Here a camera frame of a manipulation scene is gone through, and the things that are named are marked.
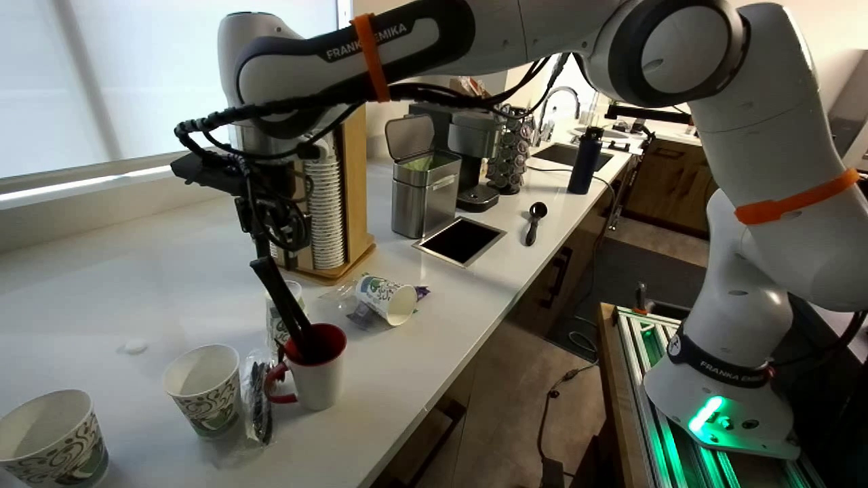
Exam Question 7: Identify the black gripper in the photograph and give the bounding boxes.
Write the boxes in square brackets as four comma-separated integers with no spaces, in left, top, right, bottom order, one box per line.
[172,152,311,254]

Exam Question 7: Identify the patterned paper cup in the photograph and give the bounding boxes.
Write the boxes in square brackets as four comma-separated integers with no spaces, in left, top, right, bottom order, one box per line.
[162,345,241,437]
[352,273,419,324]
[0,391,108,488]

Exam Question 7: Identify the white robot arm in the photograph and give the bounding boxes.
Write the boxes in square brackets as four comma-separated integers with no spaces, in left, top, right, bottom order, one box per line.
[176,0,868,457]

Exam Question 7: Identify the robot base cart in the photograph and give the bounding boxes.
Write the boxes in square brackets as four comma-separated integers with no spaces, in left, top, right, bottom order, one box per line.
[598,304,868,488]

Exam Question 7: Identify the black utensil in cup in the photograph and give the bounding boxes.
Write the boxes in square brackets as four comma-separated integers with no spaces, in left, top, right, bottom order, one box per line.
[250,257,322,364]

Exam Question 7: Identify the wooden cup dispenser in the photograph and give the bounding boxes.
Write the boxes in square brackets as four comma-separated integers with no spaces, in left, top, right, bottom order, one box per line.
[272,108,375,278]

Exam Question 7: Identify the white cup red inside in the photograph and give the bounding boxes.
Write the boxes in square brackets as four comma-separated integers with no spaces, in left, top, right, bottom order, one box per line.
[286,322,347,409]

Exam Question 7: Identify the stack of patterned paper cups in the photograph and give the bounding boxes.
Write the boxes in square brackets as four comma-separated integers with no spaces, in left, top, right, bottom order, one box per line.
[303,146,345,270]

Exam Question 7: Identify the steel trash bin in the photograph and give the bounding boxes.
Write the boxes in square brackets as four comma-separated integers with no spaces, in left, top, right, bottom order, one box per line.
[386,113,461,238]

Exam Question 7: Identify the grey coffee machine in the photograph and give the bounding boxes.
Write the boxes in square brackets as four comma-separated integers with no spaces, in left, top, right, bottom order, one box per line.
[409,104,499,212]

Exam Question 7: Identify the coffee pod carousel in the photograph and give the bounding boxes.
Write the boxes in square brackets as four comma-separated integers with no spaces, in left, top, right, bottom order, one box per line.
[489,105,534,196]

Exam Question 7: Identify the black coffee scoop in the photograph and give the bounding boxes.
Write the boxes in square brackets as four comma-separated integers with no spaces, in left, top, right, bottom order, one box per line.
[523,200,549,247]

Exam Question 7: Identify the chrome sink faucet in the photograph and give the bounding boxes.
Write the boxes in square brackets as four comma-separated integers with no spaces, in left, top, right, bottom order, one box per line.
[541,86,580,136]

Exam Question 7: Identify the black tumbler bottle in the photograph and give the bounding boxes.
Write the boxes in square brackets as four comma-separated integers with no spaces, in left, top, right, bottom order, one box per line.
[566,128,602,196]

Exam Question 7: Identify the dark wood cabinet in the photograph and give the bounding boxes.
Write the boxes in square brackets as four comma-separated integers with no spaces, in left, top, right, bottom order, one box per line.
[623,139,717,238]

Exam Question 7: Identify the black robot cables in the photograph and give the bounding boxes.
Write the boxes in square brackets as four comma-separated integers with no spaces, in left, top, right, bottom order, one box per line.
[172,52,580,254]

